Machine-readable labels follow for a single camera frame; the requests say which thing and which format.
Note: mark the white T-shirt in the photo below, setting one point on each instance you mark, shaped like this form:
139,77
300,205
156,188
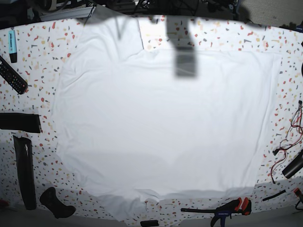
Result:
171,123

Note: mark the small black rectangular device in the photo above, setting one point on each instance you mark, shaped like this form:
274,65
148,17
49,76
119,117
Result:
149,223

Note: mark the black tape strip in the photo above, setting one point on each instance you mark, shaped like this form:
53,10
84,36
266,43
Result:
20,122

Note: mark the black orange bar clamp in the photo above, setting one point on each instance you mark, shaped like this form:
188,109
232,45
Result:
221,213

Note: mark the black cylindrical tube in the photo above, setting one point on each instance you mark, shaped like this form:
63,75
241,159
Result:
24,163

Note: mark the terrazzo patterned table cloth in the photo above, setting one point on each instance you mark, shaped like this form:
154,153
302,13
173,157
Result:
44,47

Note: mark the black TV remote control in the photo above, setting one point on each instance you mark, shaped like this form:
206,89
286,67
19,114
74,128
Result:
12,77

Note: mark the light blue highlighter marker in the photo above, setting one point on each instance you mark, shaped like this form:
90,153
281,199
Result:
12,47

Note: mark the black cylinder right edge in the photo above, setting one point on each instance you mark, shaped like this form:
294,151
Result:
295,165

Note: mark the small orange clip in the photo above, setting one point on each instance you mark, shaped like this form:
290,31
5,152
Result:
297,191

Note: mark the aluminium rail at back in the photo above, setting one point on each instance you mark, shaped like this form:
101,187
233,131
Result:
69,14

